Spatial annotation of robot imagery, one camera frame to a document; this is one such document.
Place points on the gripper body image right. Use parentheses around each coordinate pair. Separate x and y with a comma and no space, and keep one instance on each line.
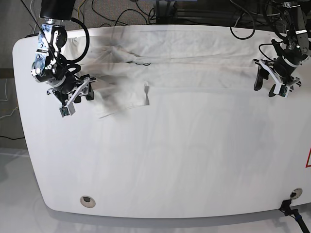
(280,70)

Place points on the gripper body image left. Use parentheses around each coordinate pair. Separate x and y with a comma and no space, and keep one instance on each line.
(70,88)

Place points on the white printed T-shirt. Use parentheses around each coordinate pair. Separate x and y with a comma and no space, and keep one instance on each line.
(174,56)

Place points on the red triangle sticker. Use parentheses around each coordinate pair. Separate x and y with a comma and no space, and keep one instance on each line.
(308,163)

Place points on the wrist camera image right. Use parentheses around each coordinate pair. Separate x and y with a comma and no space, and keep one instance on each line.
(281,90)

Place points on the left table cable grommet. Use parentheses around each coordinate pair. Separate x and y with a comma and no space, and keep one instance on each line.
(87,201)

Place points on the table cable grommet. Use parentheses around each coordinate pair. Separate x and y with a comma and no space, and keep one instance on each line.
(296,193)
(87,201)

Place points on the right table cable grommet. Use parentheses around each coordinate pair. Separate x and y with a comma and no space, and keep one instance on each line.
(296,193)

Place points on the aluminium frame stand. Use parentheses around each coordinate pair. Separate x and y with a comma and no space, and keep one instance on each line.
(165,11)

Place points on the black clamp with cable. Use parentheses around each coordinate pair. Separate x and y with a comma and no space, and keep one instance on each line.
(288,211)

